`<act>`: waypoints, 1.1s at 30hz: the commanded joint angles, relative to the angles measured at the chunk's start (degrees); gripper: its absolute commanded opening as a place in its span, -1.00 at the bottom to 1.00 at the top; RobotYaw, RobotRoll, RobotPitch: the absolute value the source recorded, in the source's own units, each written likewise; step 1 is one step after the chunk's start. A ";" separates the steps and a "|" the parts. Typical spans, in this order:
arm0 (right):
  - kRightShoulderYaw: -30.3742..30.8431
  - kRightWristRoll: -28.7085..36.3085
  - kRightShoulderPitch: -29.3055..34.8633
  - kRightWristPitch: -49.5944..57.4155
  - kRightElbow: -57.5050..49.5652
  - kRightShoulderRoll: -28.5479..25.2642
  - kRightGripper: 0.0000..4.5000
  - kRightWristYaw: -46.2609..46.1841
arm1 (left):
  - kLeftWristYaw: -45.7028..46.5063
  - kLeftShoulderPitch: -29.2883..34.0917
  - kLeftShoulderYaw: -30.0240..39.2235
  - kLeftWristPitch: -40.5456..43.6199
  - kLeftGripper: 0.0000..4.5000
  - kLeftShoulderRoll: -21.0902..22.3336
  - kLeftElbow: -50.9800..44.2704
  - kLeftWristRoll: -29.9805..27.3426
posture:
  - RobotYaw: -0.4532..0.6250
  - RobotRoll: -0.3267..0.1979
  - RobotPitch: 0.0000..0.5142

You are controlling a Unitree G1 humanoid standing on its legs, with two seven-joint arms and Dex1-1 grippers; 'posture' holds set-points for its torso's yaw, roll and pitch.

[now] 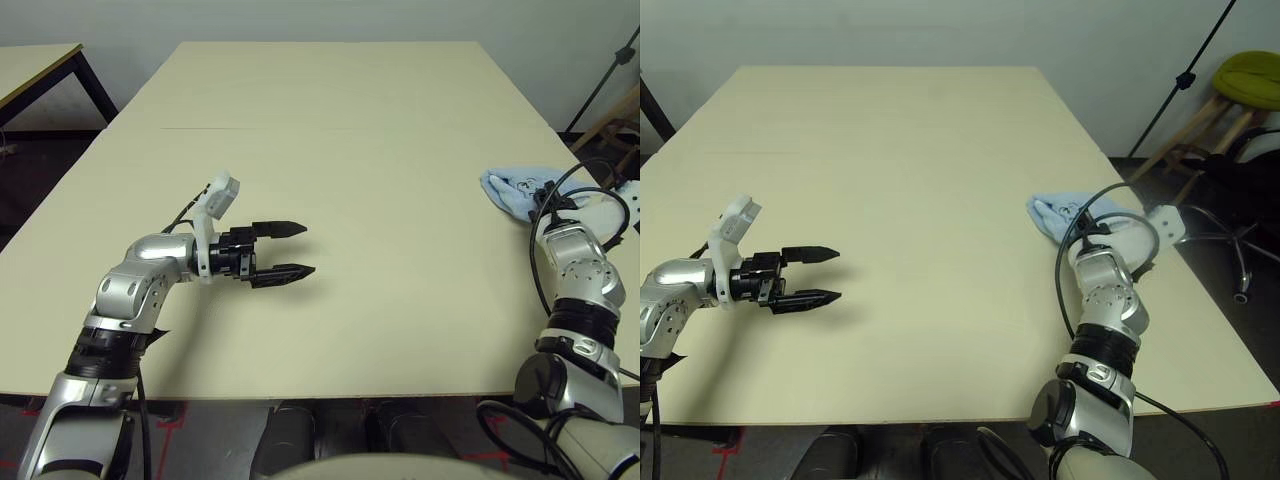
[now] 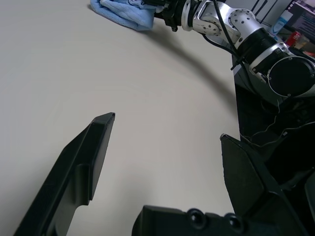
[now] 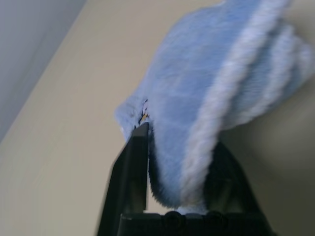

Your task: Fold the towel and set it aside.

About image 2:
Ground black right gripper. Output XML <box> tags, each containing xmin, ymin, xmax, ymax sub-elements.
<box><xmin>144</xmin><ymin>0</ymin><xmax>187</xmax><ymax>32</ymax></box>

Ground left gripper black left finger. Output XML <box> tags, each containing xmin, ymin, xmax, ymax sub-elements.
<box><xmin>12</xmin><ymin>112</ymin><xmax>116</xmax><ymax>236</ymax></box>

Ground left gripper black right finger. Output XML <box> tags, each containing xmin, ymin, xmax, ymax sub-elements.
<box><xmin>220</xmin><ymin>133</ymin><xmax>310</xmax><ymax>236</ymax></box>

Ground blue terry towel white trim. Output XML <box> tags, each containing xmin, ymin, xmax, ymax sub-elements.
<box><xmin>90</xmin><ymin>0</ymin><xmax>164</xmax><ymax>31</ymax></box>

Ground white blue printed bag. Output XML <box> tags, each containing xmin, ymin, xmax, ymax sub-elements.
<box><xmin>270</xmin><ymin>11</ymin><xmax>293</xmax><ymax>36</ymax></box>

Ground red soda can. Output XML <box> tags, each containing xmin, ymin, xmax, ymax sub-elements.
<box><xmin>286</xmin><ymin>30</ymin><xmax>301</xmax><ymax>47</ymax></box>

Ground computer monitor dark screen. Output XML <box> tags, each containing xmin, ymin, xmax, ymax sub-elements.
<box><xmin>285</xmin><ymin>0</ymin><xmax>315</xmax><ymax>40</ymax></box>

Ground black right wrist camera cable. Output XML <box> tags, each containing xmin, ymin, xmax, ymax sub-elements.
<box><xmin>201</xmin><ymin>0</ymin><xmax>261</xmax><ymax>94</ymax></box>

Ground thin white floor wire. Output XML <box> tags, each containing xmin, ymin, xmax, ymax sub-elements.
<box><xmin>242</xmin><ymin>98</ymin><xmax>306</xmax><ymax>148</ymax></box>

